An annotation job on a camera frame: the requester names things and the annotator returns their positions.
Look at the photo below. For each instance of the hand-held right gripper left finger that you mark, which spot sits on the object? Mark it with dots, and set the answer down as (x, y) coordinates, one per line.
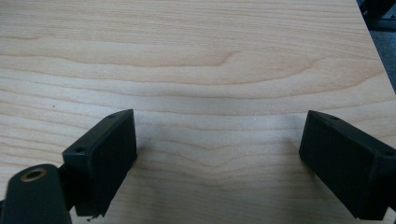
(102, 161)

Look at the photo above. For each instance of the black metal stand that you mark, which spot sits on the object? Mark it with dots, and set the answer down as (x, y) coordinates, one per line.
(378, 12)

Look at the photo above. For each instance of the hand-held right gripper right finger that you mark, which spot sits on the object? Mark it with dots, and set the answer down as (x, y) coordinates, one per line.
(345, 161)

